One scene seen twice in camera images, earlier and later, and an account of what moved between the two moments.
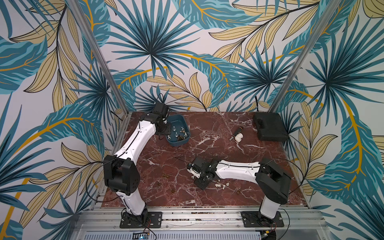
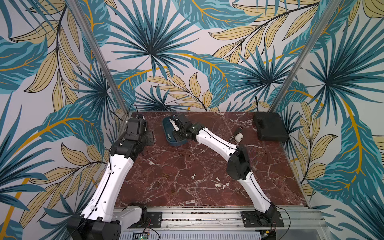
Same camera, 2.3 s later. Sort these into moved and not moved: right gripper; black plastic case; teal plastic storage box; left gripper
Moved: left gripper; right gripper
Not moved: teal plastic storage box; black plastic case
